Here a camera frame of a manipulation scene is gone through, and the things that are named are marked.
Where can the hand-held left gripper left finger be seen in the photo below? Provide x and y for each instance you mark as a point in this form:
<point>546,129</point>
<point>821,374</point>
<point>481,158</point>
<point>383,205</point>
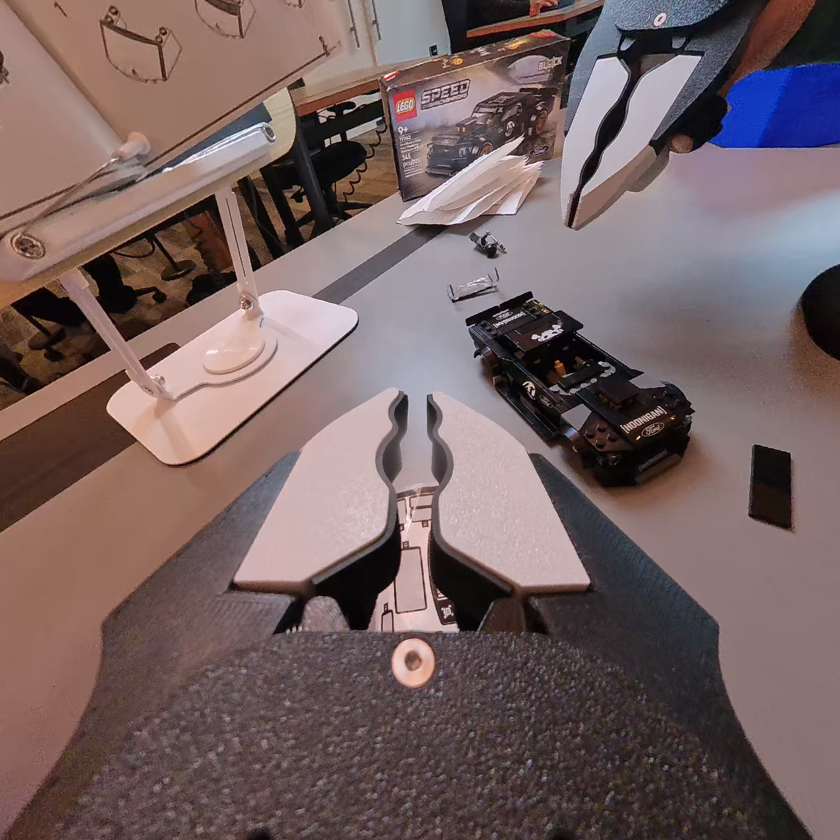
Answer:
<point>328,505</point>

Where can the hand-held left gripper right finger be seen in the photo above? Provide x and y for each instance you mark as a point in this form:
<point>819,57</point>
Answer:
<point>505,512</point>

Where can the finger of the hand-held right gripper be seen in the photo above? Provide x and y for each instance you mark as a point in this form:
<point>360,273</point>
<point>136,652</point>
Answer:
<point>590,118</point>
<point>649,111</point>

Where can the white sticker sheet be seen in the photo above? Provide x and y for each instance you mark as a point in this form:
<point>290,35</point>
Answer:
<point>410,571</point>

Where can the blue storage bin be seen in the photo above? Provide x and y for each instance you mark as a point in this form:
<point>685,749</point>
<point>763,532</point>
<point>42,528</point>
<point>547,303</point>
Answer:
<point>787,105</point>

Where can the black lego car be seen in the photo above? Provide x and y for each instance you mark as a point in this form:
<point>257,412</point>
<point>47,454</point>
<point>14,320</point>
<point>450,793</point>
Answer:
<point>590,394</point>

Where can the black lego plate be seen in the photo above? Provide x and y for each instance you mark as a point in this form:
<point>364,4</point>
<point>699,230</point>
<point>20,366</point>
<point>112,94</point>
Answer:
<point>771,485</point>

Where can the lego instruction booklet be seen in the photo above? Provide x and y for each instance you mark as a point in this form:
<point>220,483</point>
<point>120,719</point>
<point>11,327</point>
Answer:
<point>197,52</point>

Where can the lego set box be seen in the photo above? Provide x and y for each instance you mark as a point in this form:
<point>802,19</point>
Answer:
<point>459,105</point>

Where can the small black lego assembly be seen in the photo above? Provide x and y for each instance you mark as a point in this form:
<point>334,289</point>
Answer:
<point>487,243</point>

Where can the clear lego windshield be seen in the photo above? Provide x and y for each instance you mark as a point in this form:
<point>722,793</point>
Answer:
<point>472,289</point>

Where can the person's right hand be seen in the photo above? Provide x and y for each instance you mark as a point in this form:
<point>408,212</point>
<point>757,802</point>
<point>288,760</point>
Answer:
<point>768,33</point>

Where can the wooden office desk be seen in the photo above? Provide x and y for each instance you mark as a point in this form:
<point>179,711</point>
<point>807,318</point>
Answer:
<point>341,88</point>
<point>512,27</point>

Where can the white paper bags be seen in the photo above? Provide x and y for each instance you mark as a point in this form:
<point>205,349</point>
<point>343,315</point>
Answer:
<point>472,197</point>

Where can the white book stand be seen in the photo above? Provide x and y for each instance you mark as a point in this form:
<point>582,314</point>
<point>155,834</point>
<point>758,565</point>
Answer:
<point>282,328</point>

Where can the black office chair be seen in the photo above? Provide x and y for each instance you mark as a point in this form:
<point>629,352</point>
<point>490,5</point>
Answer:
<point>341,164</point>

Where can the black round object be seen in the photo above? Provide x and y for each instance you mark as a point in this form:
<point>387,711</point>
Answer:
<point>827,315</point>

